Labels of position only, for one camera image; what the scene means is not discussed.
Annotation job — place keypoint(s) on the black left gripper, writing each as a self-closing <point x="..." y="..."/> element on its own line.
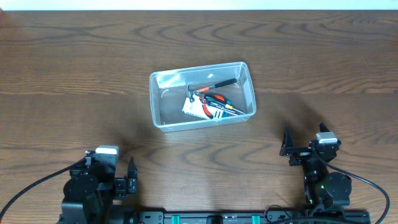
<point x="123" y="185"/>

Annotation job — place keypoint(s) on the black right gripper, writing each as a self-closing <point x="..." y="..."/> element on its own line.
<point x="301" y="154"/>

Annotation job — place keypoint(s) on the yellow black screwdriver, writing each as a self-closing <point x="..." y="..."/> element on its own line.
<point x="220" y="102"/>

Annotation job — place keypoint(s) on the blue white screw box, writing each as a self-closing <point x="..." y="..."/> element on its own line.
<point x="194" y="109"/>

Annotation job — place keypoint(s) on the small claw hammer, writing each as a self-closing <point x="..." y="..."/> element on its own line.
<point x="199" y="92"/>

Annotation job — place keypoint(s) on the clear plastic container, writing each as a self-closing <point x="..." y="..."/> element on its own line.
<point x="168" y="94"/>

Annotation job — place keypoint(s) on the red handled cutting pliers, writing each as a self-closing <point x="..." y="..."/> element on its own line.
<point x="215" y="112"/>

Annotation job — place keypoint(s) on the silver combination wrench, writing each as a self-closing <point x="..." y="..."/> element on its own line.
<point x="205" y="108"/>

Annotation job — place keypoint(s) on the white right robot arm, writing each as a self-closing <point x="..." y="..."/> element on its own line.
<point x="327" y="192"/>

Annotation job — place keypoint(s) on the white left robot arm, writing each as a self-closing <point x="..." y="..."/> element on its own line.
<point x="92" y="188"/>

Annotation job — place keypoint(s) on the black mounting rail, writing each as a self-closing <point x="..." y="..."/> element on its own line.
<point x="272" y="214"/>

